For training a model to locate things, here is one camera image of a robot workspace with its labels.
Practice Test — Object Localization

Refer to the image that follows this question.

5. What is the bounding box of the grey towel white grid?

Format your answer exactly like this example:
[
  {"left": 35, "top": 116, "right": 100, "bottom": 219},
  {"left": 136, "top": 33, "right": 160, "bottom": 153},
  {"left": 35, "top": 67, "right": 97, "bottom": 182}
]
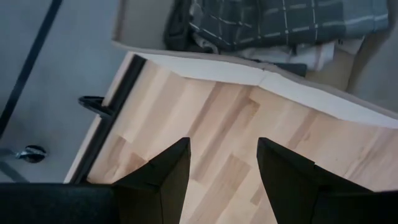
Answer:
[{"left": 188, "top": 0, "right": 389, "bottom": 53}]

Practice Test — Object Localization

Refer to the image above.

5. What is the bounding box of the white towel orange grid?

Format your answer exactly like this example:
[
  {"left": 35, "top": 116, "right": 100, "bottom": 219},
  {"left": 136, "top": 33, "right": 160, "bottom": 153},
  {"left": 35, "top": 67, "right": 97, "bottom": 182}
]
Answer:
[{"left": 192, "top": 32, "right": 365, "bottom": 72}]

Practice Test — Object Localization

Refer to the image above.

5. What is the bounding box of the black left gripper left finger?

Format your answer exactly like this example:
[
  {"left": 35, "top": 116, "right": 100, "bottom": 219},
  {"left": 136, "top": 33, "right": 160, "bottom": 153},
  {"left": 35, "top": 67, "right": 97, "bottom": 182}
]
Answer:
[{"left": 0, "top": 137, "right": 192, "bottom": 224}]

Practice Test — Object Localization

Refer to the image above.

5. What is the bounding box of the beige fabric storage box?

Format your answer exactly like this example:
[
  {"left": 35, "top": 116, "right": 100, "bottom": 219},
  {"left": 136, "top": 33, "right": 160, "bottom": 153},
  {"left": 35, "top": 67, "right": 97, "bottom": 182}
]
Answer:
[{"left": 111, "top": 0, "right": 398, "bottom": 130}]

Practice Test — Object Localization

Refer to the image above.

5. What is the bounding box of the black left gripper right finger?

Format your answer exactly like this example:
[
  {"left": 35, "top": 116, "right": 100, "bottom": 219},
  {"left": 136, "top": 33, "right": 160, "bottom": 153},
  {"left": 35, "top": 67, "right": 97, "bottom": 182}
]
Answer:
[{"left": 257, "top": 137, "right": 398, "bottom": 224}]

